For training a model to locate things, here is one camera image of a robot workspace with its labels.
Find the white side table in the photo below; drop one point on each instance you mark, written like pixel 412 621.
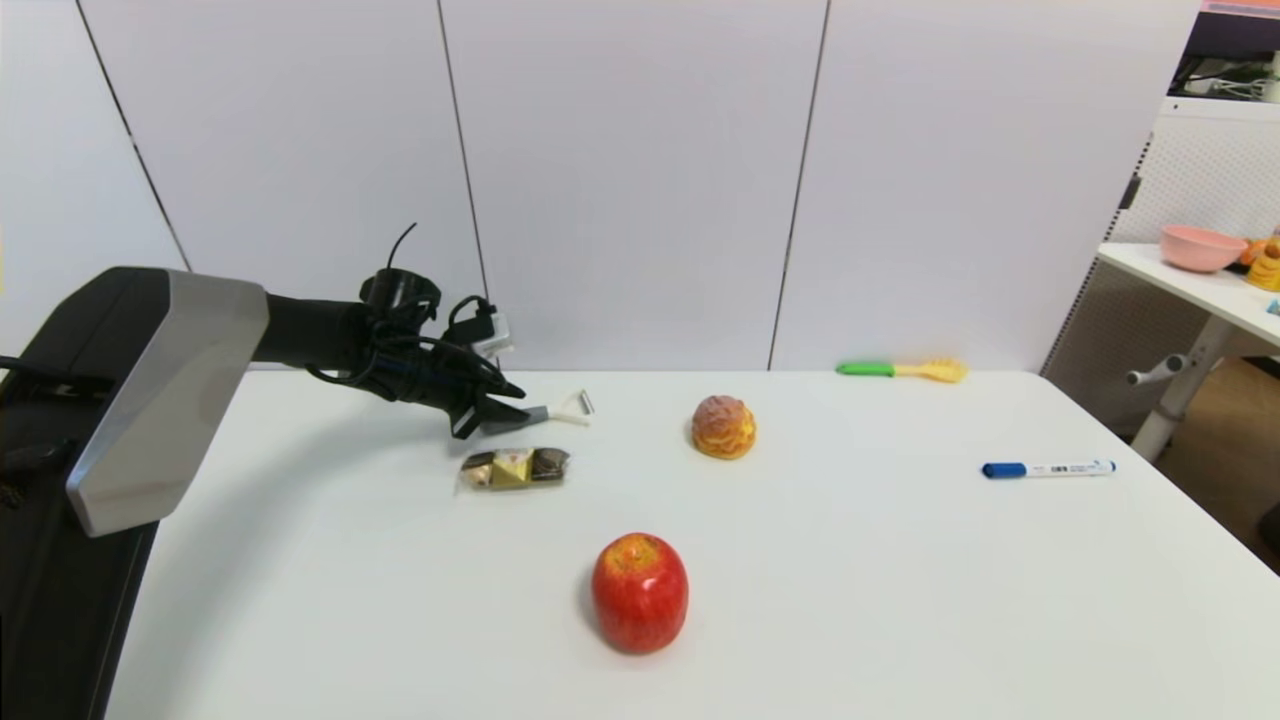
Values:
pixel 1205 288

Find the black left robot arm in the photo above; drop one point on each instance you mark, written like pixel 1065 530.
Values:
pixel 160 400

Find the clear packet of chocolates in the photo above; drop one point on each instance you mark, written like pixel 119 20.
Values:
pixel 514 469

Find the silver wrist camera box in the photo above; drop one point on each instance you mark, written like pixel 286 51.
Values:
pixel 493 335

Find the blue capped white marker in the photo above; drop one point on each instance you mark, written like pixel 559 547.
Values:
pixel 1052 468

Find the white pegboard panel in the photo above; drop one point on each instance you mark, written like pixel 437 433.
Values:
pixel 1205 178

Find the red apple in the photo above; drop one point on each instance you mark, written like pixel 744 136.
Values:
pixel 640 595

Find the pink bowl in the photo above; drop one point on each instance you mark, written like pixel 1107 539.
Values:
pixel 1200 248

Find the black clip on pegboard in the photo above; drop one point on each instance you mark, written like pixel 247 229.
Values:
pixel 1128 191

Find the golden cream puff bread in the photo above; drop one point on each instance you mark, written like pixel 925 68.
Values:
pixel 723 430

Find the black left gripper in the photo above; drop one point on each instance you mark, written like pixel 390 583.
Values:
pixel 430 378

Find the yellow stacked toy food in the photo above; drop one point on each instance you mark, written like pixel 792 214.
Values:
pixel 1266 270

